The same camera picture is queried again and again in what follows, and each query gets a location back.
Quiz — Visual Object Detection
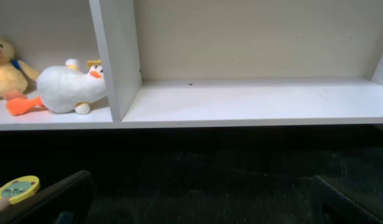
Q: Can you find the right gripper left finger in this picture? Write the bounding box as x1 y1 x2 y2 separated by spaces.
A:
0 169 94 224

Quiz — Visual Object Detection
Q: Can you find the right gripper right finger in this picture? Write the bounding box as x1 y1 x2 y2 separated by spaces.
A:
309 174 383 224

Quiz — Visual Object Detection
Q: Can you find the yellow rattle drum toy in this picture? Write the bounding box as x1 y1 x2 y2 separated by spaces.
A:
0 175 41 215

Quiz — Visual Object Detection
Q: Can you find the white plush duck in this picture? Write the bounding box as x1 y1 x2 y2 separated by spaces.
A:
6 58 107 116

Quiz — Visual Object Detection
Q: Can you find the yellow plush duck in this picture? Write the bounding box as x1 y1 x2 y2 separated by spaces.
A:
0 37 41 101

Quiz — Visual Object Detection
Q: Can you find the white shelf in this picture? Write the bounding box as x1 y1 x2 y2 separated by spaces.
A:
0 0 383 135

